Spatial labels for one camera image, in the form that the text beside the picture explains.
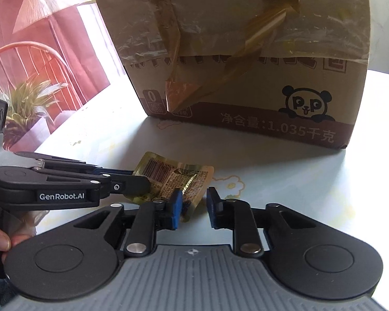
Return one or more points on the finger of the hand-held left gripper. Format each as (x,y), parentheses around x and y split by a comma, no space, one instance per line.
(129,186)
(52,159)

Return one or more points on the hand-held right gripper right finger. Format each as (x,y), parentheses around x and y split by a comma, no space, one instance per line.
(214,210)

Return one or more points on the floral tablecloth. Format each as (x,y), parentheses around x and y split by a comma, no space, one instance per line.
(295,184)

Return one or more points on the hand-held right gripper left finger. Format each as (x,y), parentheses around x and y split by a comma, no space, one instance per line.
(176,212)

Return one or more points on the printed pink curtain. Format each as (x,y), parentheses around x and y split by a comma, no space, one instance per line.
(52,55)

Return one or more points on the cardboard box with plastic liner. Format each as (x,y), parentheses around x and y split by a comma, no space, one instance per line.
(246,39)

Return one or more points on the gold snack packet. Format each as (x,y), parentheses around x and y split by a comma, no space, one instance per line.
(184,176)

